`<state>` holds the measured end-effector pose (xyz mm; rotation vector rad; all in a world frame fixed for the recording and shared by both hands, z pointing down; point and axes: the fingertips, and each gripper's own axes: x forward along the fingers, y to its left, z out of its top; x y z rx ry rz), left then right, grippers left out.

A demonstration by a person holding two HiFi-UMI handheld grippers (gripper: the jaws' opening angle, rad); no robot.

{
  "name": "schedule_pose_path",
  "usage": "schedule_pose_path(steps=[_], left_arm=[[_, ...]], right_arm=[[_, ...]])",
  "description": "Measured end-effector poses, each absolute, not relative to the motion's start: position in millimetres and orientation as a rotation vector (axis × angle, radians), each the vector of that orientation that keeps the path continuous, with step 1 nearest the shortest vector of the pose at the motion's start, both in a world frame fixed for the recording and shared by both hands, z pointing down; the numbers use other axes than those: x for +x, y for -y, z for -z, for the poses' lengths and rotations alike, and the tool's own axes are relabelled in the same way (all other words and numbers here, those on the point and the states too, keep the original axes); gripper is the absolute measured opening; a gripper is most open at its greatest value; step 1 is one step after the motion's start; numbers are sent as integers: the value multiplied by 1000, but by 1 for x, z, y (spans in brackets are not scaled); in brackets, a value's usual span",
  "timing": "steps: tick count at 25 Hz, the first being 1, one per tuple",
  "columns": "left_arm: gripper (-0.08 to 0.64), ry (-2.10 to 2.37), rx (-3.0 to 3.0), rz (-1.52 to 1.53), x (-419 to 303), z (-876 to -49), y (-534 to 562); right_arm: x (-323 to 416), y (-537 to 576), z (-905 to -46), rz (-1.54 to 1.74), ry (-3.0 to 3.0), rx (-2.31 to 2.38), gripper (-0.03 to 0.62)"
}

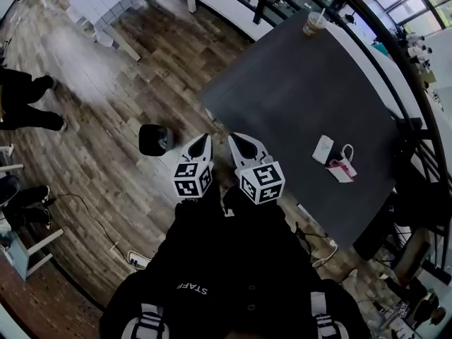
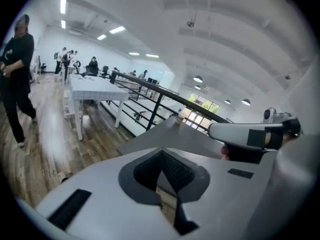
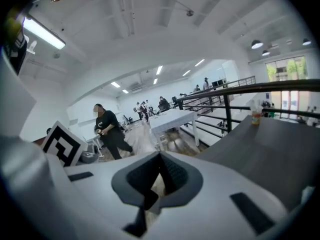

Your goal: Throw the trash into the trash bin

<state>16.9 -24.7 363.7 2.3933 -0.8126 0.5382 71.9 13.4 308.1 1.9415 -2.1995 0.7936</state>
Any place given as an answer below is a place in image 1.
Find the person's black clothed body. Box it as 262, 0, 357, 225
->
100, 185, 361, 339

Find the brown wooden board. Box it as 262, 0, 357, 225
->
393, 226, 432, 285

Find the person's left forearm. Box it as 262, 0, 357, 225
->
174, 194, 222, 239

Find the grey left backpack strap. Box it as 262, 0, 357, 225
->
121, 302, 167, 339

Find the black office chair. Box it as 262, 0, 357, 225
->
0, 174, 23, 208

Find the grey backpack strap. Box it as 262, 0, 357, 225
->
310, 291, 350, 339
121, 302, 167, 339

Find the small pink white bag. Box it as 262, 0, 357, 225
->
325, 143, 357, 184

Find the long black floor cable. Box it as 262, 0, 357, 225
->
52, 192, 119, 252

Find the white floor power strip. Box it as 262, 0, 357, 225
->
126, 249, 151, 270

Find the white paper packet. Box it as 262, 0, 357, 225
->
311, 135, 335, 162

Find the white floor cable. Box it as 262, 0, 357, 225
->
310, 240, 340, 270

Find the white desk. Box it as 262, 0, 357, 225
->
0, 220, 65, 282

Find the grey right backpack strap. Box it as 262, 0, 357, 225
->
310, 291, 350, 339

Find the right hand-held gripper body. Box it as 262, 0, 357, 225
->
234, 155, 286, 205

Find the black waste bin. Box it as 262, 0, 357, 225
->
138, 124, 174, 157

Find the person's right forearm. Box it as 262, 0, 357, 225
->
243, 199, 289, 246

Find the plastic drink cup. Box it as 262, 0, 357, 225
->
302, 7, 328, 37

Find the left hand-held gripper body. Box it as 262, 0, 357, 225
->
171, 155, 214, 200

